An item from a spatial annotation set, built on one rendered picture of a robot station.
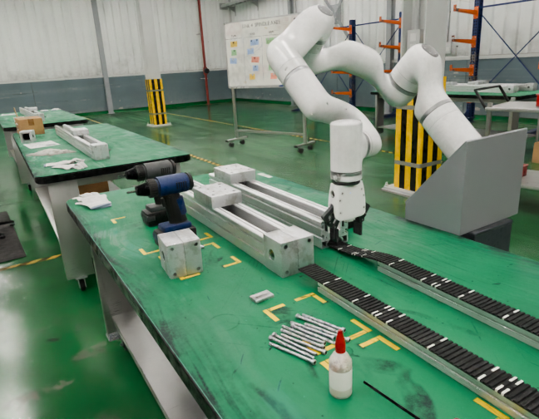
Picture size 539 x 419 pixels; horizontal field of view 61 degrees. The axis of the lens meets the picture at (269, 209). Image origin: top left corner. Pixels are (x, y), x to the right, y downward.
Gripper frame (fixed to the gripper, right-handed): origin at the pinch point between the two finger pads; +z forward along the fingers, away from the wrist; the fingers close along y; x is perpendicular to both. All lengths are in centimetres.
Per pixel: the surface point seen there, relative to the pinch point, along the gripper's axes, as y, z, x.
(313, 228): -5.0, -0.1, 9.0
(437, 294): -1.4, 4.3, -33.3
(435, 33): 269, -64, 201
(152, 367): -46, 61, 58
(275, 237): -22.7, -4.2, 0.8
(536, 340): -1, 4, -55
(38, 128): -47, 1, 394
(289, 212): -5.0, -1.7, 21.9
